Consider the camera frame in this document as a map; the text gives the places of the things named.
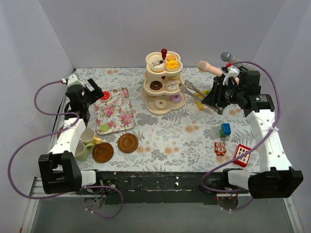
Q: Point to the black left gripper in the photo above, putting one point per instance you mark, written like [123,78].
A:
[88,91]

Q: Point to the brown wooden coaster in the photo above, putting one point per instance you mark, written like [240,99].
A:
[128,143]
[103,152]

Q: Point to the yellow cup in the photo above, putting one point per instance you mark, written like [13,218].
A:
[89,136]

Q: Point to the silver glitter microphone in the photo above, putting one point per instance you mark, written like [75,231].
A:
[228,57]

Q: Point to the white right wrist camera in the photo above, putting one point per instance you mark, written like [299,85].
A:
[230,71]

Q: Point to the pink microphone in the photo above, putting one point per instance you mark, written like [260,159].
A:
[207,67]

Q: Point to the purple sprinkled donut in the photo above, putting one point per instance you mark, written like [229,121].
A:
[176,98]

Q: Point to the yellow glazed donut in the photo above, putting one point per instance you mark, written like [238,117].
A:
[172,65]

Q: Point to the chocolate sprinkled donut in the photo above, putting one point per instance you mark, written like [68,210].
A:
[156,85]

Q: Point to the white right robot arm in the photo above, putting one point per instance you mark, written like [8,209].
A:
[277,177]

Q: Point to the red glazed donut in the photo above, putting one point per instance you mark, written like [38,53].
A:
[106,97]

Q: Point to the blue toy brick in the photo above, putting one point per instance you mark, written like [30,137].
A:
[225,126]

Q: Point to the green cup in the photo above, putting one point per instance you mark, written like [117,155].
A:
[83,150]

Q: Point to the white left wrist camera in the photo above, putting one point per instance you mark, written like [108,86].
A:
[73,82]

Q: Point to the metal serving tongs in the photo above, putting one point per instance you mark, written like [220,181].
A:
[188,88]

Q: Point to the floral tablecloth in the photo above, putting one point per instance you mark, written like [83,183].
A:
[181,140]

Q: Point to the white donut with chocolate square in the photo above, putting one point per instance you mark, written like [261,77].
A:
[158,65]

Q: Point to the cream three-tier dessert stand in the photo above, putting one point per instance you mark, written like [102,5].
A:
[149,96]

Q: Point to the green toy brick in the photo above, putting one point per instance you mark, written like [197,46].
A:
[224,133]

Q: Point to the red owl toy figure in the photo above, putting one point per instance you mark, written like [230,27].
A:
[220,149]

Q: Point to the floral serving tray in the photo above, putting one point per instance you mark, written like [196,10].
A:
[117,112]

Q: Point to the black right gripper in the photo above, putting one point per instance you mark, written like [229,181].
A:
[217,93]

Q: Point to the white donut chocolate stripes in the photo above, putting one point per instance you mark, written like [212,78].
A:
[172,86]

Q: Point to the green round biscuit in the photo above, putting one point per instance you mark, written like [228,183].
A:
[105,127]

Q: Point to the orange round biscuit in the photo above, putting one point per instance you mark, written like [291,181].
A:
[171,57]

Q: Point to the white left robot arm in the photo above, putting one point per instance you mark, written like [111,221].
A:
[59,170]

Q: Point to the yellow toy window block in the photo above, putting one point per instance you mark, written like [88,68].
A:
[203,107]

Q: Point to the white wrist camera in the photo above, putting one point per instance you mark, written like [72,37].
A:
[73,82]
[230,71]

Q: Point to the brown wooden coaster near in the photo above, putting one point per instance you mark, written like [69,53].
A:
[103,152]

